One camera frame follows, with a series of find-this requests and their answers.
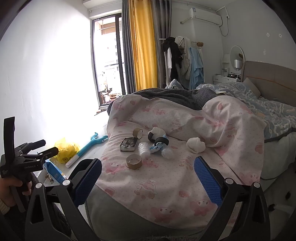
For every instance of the white paper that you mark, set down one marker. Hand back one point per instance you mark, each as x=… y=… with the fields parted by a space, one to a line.
x=196 y=144

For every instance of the light blue plush toy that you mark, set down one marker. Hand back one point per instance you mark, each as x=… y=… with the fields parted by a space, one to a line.
x=174 y=83

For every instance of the white air conditioner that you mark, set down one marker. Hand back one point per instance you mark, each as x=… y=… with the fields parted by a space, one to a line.
x=204 y=15

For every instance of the small cardboard tape core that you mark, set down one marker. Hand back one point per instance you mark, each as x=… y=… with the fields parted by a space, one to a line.
x=135 y=133

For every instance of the person's left hand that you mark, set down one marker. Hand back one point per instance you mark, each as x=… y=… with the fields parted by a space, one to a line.
x=9 y=190

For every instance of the blue patterned duvet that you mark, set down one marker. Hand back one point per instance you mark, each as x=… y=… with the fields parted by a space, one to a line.
x=263 y=109

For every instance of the white clothes rail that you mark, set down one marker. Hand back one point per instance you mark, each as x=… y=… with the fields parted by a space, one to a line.
x=194 y=42

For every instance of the white sock with black band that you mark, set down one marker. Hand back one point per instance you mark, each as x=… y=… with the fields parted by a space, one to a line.
x=158 y=132

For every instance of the grey fleece blanket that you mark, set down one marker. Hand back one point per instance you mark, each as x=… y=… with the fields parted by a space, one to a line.
x=171 y=96

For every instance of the beige hanging garment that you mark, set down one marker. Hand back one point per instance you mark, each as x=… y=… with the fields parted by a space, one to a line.
x=185 y=60

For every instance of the white table lamp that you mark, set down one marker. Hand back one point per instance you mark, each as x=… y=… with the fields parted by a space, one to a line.
x=237 y=63

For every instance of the wide cardboard tape core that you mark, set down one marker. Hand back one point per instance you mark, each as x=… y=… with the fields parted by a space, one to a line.
x=130 y=165

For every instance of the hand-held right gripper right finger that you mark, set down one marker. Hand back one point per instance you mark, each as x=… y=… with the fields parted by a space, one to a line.
x=208 y=183

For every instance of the grey curtain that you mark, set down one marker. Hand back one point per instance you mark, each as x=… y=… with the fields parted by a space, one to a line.
x=127 y=46
x=161 y=23

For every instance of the beige padded headboard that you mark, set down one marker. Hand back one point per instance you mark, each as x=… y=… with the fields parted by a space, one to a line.
x=272 y=78

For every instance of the white hanging shirt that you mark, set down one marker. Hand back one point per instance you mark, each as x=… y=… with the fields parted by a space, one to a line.
x=169 y=59

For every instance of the thick bed quilt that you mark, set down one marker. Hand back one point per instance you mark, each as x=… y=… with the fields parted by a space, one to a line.
x=120 y=215

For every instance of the light blue hanging garment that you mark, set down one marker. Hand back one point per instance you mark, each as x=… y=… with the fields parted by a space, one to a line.
x=196 y=67

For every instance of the blue wipes packet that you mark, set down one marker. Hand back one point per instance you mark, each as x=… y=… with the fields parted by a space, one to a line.
x=54 y=172

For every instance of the blue tissue packet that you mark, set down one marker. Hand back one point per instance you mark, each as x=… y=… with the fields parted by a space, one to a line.
x=154 y=149

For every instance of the foil packet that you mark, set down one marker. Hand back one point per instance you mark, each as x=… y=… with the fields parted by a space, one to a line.
x=127 y=144

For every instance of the brown balcony pot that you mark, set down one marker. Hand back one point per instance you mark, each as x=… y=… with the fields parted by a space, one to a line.
x=110 y=96

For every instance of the black framed balcony door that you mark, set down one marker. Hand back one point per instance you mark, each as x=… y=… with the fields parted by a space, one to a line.
x=108 y=58

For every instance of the black jacket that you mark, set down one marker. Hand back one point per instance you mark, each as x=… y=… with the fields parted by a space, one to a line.
x=172 y=53

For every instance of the teal white back scratcher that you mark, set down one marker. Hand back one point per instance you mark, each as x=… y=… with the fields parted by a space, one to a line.
x=90 y=144

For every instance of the pink printed bed sheet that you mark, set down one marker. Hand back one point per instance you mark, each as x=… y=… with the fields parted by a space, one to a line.
x=180 y=166

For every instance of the beige pillow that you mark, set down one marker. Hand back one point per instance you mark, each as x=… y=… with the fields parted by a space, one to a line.
x=251 y=87

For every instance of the white dresser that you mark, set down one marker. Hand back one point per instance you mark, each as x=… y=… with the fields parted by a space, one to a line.
x=223 y=80

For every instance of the round wall mirror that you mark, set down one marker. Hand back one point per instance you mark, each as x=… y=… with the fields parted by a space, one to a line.
x=237 y=52

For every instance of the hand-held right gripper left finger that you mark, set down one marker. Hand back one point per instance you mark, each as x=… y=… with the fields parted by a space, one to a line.
x=87 y=183

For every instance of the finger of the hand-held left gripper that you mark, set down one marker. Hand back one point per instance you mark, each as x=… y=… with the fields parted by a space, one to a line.
x=34 y=144
x=46 y=153

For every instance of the yellow plastic bag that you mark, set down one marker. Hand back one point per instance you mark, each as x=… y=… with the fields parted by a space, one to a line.
x=67 y=150

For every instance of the black tape roll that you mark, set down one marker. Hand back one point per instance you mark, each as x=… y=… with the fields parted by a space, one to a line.
x=161 y=141

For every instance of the yellow curtain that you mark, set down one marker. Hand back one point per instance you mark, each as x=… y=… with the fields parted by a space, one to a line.
x=143 y=46

